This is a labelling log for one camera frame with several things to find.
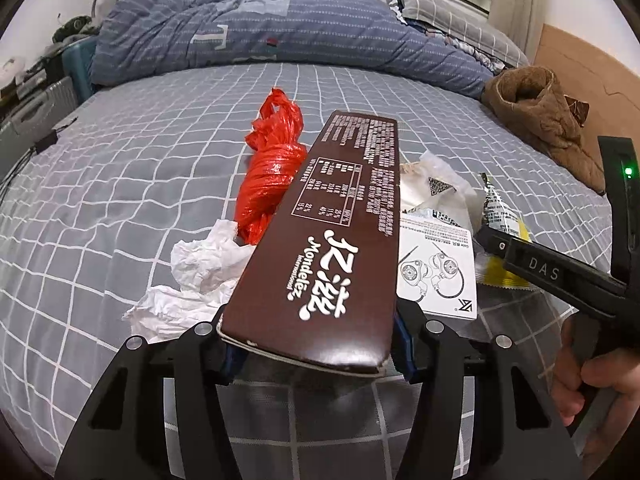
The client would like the black cable with adapter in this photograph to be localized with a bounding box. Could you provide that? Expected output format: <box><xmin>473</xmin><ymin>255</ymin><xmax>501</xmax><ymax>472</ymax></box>
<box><xmin>0</xmin><ymin>117</ymin><xmax>81</xmax><ymax>201</ymax></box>

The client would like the grey checked pillow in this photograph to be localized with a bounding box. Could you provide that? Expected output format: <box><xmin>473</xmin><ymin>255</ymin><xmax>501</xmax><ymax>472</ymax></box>
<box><xmin>397</xmin><ymin>0</ymin><xmax>531</xmax><ymax>68</ymax></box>

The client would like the grey suitcase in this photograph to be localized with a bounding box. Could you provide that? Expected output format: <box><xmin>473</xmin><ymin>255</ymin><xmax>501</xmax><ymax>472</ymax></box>
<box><xmin>0</xmin><ymin>77</ymin><xmax>81</xmax><ymax>166</ymax></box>

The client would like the white tissue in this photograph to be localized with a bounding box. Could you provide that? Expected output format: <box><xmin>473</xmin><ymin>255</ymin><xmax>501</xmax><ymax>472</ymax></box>
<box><xmin>121</xmin><ymin>219</ymin><xmax>256</xmax><ymax>343</ymax></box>

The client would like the white printed leaflet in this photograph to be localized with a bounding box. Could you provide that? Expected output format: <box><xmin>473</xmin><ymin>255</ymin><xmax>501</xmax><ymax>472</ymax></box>
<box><xmin>395</xmin><ymin>212</ymin><xmax>480</xmax><ymax>318</ymax></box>

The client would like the person's right hand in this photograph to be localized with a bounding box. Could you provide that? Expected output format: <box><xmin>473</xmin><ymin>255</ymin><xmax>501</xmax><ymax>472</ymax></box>
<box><xmin>550</xmin><ymin>317</ymin><xmax>640</xmax><ymax>428</ymax></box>

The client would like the brown cookie box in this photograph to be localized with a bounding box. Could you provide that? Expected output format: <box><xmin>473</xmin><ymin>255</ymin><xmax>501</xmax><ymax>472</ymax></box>
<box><xmin>218</xmin><ymin>109</ymin><xmax>401</xmax><ymax>376</ymax></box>

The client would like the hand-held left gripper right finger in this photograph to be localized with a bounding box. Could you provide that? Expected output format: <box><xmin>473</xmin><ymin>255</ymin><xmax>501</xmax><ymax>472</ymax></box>
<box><xmin>392</xmin><ymin>300</ymin><xmax>586</xmax><ymax>480</ymax></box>

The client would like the bed with grey checked sheet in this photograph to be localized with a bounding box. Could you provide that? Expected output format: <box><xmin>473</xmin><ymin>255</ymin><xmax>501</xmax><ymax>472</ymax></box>
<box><xmin>0</xmin><ymin>62</ymin><xmax>621</xmax><ymax>476</ymax></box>

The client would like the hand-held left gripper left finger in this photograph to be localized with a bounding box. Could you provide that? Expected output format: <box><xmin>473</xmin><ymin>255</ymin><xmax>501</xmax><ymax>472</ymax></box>
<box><xmin>52</xmin><ymin>305</ymin><xmax>251</xmax><ymax>480</ymax></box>

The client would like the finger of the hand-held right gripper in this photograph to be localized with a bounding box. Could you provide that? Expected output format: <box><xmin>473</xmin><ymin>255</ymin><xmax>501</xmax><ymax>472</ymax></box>
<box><xmin>474</xmin><ymin>225</ymin><xmax>521</xmax><ymax>262</ymax></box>

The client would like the yellow snack packet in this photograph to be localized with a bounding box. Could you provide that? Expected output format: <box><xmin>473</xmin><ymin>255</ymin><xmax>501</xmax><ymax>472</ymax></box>
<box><xmin>472</xmin><ymin>172</ymin><xmax>551</xmax><ymax>293</ymax></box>

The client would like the red plastic bag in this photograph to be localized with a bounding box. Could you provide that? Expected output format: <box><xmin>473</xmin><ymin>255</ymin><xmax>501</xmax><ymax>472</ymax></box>
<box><xmin>235</xmin><ymin>87</ymin><xmax>311</xmax><ymax>247</ymax></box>

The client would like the beige curtain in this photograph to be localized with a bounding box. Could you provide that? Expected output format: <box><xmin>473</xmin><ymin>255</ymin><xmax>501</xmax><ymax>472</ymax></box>
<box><xmin>487</xmin><ymin>0</ymin><xmax>548</xmax><ymax>68</ymax></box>

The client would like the blue striped duvet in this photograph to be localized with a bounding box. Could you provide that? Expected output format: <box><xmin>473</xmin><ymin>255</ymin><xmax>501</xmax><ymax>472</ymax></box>
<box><xmin>91</xmin><ymin>0</ymin><xmax>531</xmax><ymax>93</ymax></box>

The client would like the white round object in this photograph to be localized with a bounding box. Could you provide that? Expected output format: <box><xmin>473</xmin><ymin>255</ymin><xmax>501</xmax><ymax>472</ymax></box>
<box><xmin>0</xmin><ymin>57</ymin><xmax>26</xmax><ymax>86</ymax></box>

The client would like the teal suitcase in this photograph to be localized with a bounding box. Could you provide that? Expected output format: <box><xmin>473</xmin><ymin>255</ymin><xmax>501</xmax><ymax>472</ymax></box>
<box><xmin>64</xmin><ymin>37</ymin><xmax>98</xmax><ymax>101</ymax></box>

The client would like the wooden headboard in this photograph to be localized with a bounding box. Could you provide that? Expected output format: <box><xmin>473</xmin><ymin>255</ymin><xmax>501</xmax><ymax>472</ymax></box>
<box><xmin>532</xmin><ymin>22</ymin><xmax>640</xmax><ymax>201</ymax></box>

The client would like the white plastic bag with tag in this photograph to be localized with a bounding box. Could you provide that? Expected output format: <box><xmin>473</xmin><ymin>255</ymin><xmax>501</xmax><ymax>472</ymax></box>
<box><xmin>399</xmin><ymin>150</ymin><xmax>488</xmax><ymax>233</ymax></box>

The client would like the brown fleece jacket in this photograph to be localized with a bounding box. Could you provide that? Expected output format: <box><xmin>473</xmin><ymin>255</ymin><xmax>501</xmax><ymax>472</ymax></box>
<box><xmin>481</xmin><ymin>65</ymin><xmax>608</xmax><ymax>196</ymax></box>

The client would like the dark bundled object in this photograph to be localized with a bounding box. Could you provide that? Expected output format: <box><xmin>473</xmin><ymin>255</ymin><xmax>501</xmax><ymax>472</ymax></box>
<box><xmin>52</xmin><ymin>14</ymin><xmax>98</xmax><ymax>43</ymax></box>

